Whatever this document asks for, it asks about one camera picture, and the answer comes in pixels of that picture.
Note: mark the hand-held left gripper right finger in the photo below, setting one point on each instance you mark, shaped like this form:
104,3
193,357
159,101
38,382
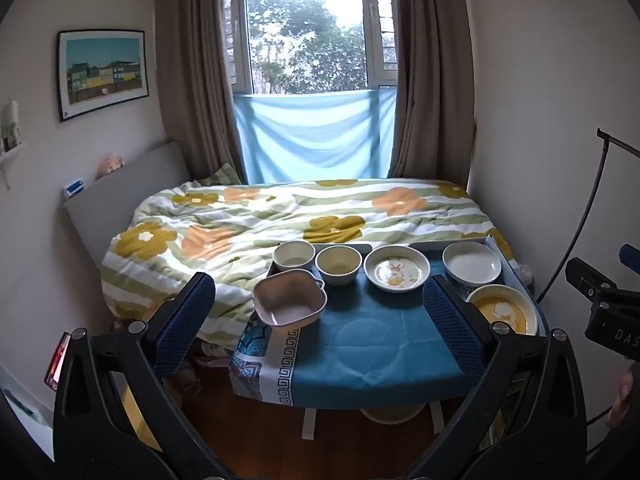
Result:
450,320

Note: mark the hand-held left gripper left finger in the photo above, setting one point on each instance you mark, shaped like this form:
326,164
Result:
185,320

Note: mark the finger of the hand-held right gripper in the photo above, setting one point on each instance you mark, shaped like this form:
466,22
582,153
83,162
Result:
587,275
631,255

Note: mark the yellow rimmed plate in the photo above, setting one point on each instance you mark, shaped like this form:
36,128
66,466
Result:
505,310

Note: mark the plain white plate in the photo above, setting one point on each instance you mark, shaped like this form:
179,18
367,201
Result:
472,262

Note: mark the person's right hand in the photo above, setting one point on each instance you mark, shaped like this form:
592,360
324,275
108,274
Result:
622,395

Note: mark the white plastic bag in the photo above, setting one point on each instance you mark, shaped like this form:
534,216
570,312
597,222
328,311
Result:
525,274

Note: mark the black curved stand rod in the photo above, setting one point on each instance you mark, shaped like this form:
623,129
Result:
597,195

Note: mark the blue patterned tablecloth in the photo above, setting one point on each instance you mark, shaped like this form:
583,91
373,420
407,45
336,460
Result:
380,340

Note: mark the white plate with duck print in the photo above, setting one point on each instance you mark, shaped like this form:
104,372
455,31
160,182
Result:
396,270

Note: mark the floral striped blanket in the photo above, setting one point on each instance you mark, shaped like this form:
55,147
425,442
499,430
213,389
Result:
240,230

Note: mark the beige round stool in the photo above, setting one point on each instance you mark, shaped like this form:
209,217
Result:
392,414

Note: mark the cream bowl with yellow print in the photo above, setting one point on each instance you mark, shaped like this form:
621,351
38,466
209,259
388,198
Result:
339,266

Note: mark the white round bowl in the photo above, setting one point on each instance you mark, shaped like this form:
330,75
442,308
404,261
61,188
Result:
294,257

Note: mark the grey bed headboard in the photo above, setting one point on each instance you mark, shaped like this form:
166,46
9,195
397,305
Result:
115,210

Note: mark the green pillow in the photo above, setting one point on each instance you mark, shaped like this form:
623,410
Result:
225,174

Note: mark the small plush toy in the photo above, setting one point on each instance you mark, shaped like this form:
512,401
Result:
110,166

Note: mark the small blue white device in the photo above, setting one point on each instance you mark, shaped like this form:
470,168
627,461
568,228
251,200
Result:
73,189

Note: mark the light blue window cloth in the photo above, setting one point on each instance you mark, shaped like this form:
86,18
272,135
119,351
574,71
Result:
310,135

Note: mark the brown curtain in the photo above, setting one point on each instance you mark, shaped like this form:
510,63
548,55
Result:
430,75
195,70

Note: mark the window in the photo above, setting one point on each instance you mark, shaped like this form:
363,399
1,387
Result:
310,25

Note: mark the white wall shelf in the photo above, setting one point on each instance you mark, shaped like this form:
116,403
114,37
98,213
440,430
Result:
11,152

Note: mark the framed wall picture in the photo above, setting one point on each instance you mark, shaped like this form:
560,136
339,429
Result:
102,72

